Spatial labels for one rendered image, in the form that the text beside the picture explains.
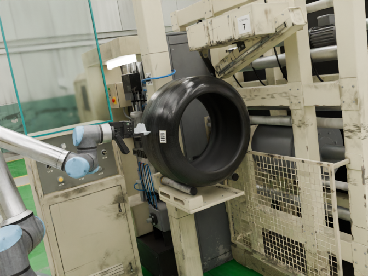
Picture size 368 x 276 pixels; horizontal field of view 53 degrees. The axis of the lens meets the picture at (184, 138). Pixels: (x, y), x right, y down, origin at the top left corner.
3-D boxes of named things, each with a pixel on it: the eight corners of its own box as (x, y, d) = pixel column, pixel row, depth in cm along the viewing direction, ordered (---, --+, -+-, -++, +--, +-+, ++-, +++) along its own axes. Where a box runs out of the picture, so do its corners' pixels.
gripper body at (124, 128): (135, 120, 179) (111, 122, 173) (136, 138, 180) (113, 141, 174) (129, 120, 185) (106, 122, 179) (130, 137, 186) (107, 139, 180)
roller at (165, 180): (160, 184, 222) (160, 177, 222) (167, 183, 225) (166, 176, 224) (190, 196, 192) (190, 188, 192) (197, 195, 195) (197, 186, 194)
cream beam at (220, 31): (188, 52, 226) (184, 27, 224) (220, 47, 238) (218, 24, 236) (254, 35, 174) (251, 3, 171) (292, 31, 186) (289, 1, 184)
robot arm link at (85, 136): (72, 147, 173) (70, 125, 171) (98, 144, 179) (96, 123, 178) (77, 148, 164) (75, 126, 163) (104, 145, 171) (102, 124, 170)
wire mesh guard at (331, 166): (231, 241, 260) (218, 146, 248) (233, 241, 261) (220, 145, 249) (342, 299, 183) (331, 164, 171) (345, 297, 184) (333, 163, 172)
